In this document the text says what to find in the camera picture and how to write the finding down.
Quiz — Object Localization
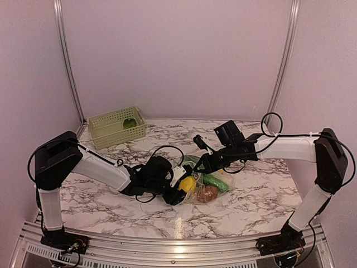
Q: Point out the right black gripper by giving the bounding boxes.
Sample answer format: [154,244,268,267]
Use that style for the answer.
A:
[193,143,238,175]

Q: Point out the yellow fake lemon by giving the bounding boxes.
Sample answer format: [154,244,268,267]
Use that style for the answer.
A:
[178,176,196,193]

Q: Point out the clear polka dot zip bag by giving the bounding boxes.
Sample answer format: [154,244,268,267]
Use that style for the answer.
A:
[178,170,234,204]

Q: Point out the green fake pepper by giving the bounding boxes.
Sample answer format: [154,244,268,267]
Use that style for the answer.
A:
[123,118,137,130]

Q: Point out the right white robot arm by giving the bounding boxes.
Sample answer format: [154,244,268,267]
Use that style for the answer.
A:
[193,121,356,250]

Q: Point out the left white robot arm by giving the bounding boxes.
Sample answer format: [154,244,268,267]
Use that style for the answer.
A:
[29,131,192,248]

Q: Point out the green fake cucumber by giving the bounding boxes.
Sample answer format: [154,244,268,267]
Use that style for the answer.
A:
[202,174,229,193]

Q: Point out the brown fake potato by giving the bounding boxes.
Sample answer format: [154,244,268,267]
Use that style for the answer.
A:
[195,185,219,204]

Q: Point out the pale green plastic basket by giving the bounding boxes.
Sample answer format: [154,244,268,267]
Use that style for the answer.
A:
[87,106,147,150]

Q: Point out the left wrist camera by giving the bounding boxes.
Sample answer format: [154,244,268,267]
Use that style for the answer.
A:
[170,165,192,188]

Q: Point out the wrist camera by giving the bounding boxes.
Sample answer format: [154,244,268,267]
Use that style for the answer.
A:
[193,135,214,155]
[170,165,192,188]

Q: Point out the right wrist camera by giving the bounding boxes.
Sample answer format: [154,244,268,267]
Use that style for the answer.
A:
[193,135,214,155]

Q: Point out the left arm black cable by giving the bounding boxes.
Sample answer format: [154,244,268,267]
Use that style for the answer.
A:
[26,138,186,203]

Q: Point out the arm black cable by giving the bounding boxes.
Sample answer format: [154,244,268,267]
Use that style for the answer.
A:
[26,138,186,203]
[223,112,357,193]

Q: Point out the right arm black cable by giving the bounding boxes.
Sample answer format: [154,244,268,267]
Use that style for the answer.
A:
[223,112,357,193]

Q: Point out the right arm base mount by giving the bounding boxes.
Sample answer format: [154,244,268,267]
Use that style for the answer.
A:
[255,221,306,267]

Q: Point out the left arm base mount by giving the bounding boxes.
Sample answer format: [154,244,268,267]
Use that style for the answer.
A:
[41,227,89,267]

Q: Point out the front aluminium rail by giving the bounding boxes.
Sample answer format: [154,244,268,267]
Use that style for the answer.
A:
[11,220,335,268]

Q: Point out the right aluminium frame post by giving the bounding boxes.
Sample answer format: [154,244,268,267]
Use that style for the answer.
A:
[267,0,301,112]

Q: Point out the aluminium frame post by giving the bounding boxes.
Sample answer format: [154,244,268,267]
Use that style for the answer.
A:
[54,0,86,125]
[267,0,301,112]

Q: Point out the left aluminium frame post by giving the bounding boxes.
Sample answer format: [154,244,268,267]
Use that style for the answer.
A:
[54,0,86,125]

